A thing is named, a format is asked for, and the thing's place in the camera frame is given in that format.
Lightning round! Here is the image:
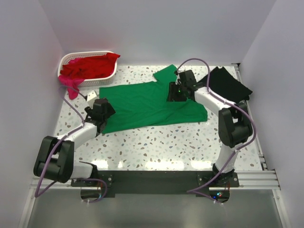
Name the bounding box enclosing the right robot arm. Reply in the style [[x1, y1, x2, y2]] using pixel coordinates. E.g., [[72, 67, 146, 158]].
[[167, 70, 256, 192]]

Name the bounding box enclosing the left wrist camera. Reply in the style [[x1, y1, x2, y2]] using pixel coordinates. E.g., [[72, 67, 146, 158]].
[[86, 90, 99, 104]]

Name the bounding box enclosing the red t-shirt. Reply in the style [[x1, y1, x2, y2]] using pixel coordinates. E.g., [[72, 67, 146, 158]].
[[59, 53, 120, 80]]

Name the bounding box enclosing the green t-shirt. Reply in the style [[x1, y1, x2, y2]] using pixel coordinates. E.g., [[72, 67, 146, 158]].
[[99, 65, 208, 134]]

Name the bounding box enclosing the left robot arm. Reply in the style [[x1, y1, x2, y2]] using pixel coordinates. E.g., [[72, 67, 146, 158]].
[[33, 98, 115, 186]]

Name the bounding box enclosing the white perforated laundry basket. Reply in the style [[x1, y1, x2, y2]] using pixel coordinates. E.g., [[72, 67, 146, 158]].
[[57, 50, 117, 87]]

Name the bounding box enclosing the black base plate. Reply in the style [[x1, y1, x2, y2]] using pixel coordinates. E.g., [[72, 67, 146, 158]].
[[71, 171, 239, 202]]

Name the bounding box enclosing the folded black t-shirt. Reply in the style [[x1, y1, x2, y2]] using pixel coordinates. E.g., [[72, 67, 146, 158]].
[[209, 67, 253, 103]]

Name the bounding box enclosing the pink t-shirt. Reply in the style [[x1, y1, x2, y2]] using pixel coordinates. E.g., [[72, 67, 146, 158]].
[[58, 58, 84, 100]]

